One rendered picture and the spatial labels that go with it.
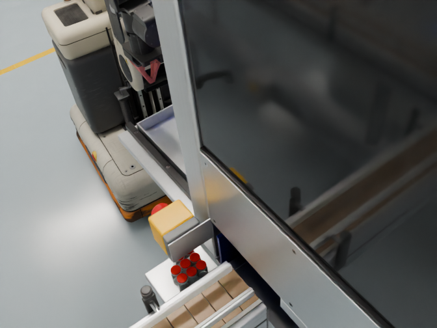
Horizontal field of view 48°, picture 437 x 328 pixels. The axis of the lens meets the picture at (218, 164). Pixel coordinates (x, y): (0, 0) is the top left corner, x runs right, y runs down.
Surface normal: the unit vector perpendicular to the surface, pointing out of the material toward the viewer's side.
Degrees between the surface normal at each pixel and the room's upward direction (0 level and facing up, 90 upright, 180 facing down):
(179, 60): 90
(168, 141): 0
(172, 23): 90
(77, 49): 90
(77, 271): 0
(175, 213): 0
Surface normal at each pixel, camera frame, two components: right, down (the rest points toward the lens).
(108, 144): -0.08, -0.67
